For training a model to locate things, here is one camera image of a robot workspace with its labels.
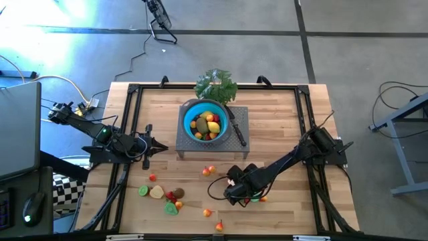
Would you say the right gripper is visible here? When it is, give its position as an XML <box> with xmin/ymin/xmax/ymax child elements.
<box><xmin>223</xmin><ymin>165</ymin><xmax>265</xmax><ymax>206</ymax></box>

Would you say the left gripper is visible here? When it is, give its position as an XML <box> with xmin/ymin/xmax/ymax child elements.
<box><xmin>128</xmin><ymin>124</ymin><xmax>169</xmax><ymax>170</ymax></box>

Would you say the grey perforated metal stand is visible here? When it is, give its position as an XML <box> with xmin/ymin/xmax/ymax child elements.
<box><xmin>174</xmin><ymin>105</ymin><xmax>251</xmax><ymax>160</ymax></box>

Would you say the black kitchen knife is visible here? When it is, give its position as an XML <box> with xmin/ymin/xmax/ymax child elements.
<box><xmin>225</xmin><ymin>106</ymin><xmax>247</xmax><ymax>147</ymax></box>

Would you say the blue collapsible colander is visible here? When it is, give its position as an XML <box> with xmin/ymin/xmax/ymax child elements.
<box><xmin>181</xmin><ymin>98</ymin><xmax>232</xmax><ymax>145</ymax></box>

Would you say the olive-brown toy kiwi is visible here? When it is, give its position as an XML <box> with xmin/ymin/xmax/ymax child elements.
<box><xmin>195</xmin><ymin>117</ymin><xmax>210</xmax><ymax>135</ymax></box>

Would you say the green pear-shaped fruit half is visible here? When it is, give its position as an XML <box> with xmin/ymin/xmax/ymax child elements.
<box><xmin>163</xmin><ymin>202</ymin><xmax>179</xmax><ymax>216</ymax></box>

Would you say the green plant in white pot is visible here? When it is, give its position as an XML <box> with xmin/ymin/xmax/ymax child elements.
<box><xmin>193</xmin><ymin>68</ymin><xmax>239</xmax><ymax>107</ymax></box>

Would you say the black desk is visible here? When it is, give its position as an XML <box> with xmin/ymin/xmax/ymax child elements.
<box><xmin>0</xmin><ymin>150</ymin><xmax>90</xmax><ymax>235</ymax></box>

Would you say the black computer mouse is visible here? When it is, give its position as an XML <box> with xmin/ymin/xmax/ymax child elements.
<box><xmin>22</xmin><ymin>191</ymin><xmax>45</xmax><ymax>228</ymax></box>

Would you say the grey laptop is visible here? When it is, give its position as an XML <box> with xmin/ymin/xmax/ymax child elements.
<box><xmin>0</xmin><ymin>81</ymin><xmax>42</xmax><ymax>181</ymax></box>

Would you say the black keyboard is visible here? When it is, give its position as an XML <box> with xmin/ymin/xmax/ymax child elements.
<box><xmin>0</xmin><ymin>189</ymin><xmax>14</xmax><ymax>232</ymax></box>

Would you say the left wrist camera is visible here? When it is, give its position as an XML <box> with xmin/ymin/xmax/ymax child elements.
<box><xmin>115</xmin><ymin>133</ymin><xmax>134</xmax><ymax>151</ymax></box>

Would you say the black aluminium rig frame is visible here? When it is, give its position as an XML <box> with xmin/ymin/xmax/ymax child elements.
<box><xmin>75</xmin><ymin>75</ymin><xmax>360</xmax><ymax>235</ymax></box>

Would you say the yellow power cable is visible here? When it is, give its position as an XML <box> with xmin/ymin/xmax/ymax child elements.
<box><xmin>31</xmin><ymin>75</ymin><xmax>93</xmax><ymax>124</ymax></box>

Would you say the silver frame bracket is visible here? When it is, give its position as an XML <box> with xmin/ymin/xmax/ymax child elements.
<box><xmin>106</xmin><ymin>234</ymin><xmax>144</xmax><ymax>241</ymax></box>
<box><xmin>292</xmin><ymin>235</ymin><xmax>330</xmax><ymax>241</ymax></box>

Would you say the grey metal table frame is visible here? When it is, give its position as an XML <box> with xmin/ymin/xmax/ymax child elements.
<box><xmin>368</xmin><ymin>94</ymin><xmax>428</xmax><ymax>197</ymax></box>

